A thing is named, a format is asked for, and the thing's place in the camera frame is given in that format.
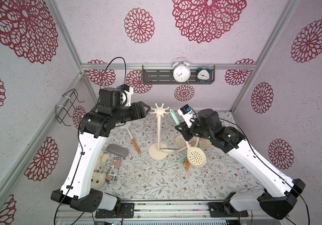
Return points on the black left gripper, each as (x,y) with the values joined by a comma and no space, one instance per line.
(138,112)

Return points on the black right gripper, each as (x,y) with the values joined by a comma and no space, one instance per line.
(186,131)

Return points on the cream skimmer round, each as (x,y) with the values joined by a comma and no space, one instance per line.
(180,141)

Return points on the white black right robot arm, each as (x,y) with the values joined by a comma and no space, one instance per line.
(280,192)

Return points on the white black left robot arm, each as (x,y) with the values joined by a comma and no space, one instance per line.
(114,106)

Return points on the cream skimmer behind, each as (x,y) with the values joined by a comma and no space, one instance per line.
(204,144)

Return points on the cream utensil rack stand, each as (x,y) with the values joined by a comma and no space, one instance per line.
(158,150)

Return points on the grey oblong case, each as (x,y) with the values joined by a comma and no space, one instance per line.
(117,150)

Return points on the white alarm clock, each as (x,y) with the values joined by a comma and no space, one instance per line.
(181,70)

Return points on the dark green alarm clock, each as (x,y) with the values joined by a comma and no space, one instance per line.
(203,74)

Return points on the flag pattern packet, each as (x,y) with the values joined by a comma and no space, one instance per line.
(114,170)

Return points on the white teddy bear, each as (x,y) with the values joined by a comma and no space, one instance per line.
(99,175)

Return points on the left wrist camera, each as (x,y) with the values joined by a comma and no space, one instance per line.
(126,93)

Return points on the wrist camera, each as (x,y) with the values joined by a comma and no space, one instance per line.
(187,114)
(126,93)

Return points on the lone skimmer orange handle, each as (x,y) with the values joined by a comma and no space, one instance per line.
(127,127)

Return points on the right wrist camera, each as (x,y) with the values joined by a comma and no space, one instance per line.
(187,114)

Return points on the grey wall shelf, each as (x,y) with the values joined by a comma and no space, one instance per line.
(165,76)

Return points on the black wire wall rack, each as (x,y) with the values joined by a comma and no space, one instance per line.
(63,110)

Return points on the metal base rail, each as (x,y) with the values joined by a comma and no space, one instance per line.
(163,213)

